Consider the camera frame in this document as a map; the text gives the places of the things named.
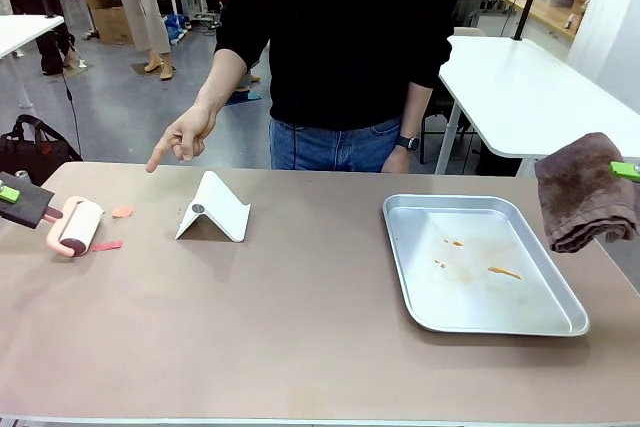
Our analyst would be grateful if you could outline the brown cardboard box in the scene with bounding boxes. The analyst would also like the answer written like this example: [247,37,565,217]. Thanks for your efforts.
[82,0,135,46]

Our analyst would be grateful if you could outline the pink lint roller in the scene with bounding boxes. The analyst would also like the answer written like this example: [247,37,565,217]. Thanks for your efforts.
[42,195,105,257]

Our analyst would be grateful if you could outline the white folded stand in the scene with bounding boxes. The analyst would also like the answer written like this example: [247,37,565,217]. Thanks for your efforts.
[174,170,251,243]

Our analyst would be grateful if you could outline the black foam grip block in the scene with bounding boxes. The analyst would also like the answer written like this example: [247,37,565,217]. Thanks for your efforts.
[0,171,56,231]

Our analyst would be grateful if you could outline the blue floor marker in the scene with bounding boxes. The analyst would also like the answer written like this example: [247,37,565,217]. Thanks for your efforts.
[224,89,262,106]

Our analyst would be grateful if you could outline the person left hand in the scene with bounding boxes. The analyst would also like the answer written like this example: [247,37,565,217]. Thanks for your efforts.
[382,145,416,173]

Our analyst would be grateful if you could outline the person left forearm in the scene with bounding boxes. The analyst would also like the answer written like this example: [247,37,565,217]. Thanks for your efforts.
[398,80,434,141]

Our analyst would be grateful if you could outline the brown towel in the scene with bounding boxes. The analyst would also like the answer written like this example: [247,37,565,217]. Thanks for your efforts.
[534,132,640,254]

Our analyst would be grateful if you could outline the black sweater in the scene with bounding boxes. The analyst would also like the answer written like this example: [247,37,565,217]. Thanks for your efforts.
[214,0,462,131]

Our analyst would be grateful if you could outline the white side table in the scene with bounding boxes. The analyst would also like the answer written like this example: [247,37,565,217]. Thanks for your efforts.
[0,14,66,109]

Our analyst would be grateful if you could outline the person right forearm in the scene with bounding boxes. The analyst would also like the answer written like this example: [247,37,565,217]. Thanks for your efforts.
[192,49,251,121]

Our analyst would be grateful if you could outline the silver metal tray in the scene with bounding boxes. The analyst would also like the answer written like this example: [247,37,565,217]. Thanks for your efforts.
[382,193,591,337]

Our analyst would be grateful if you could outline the black bag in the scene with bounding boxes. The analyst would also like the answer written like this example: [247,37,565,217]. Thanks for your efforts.
[0,114,84,174]

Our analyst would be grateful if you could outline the blue jeans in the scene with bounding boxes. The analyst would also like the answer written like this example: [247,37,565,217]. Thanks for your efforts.
[268,117,404,173]

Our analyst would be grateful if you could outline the person right hand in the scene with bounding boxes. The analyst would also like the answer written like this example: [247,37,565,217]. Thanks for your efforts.
[145,105,218,173]

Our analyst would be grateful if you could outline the blue plastic bag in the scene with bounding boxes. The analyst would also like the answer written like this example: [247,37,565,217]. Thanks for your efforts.
[164,13,190,46]

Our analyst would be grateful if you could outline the wooden workbench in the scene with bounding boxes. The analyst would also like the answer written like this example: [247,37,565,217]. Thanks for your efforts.
[499,0,584,41]

